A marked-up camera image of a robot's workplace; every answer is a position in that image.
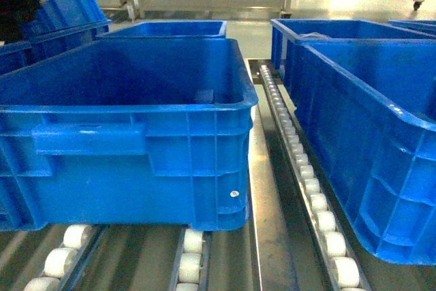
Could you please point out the large blue plastic bin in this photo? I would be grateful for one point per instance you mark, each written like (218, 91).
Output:
(128, 131)

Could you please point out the blue plastic bin right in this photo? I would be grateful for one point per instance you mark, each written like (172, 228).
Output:
(364, 94)

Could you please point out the white roller track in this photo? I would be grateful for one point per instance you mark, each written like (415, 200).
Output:
(340, 263)

